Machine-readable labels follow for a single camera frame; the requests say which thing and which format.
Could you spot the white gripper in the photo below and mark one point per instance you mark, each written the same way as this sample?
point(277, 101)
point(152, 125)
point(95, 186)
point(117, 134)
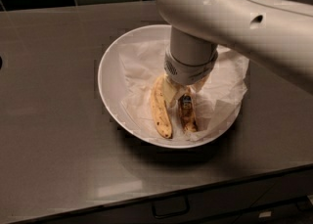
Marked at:
point(188, 69)

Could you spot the brown banana with sticker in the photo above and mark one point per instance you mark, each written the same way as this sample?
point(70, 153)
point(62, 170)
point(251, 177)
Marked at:
point(187, 113)

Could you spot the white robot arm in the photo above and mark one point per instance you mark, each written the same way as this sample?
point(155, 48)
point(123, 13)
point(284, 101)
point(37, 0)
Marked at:
point(276, 34)

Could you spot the yellow spotted banana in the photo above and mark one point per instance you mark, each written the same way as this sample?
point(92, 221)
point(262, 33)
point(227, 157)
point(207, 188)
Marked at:
point(159, 111)

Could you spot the white bowl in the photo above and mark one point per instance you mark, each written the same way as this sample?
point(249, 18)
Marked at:
point(112, 86)

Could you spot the white paper napkin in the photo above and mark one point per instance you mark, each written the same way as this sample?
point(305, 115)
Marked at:
point(215, 103)

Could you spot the black drawer handle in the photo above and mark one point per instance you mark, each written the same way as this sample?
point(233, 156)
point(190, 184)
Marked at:
point(170, 207)
point(304, 204)

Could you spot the black right drawer handle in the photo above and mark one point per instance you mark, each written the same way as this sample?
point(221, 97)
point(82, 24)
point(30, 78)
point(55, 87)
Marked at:
point(304, 204)

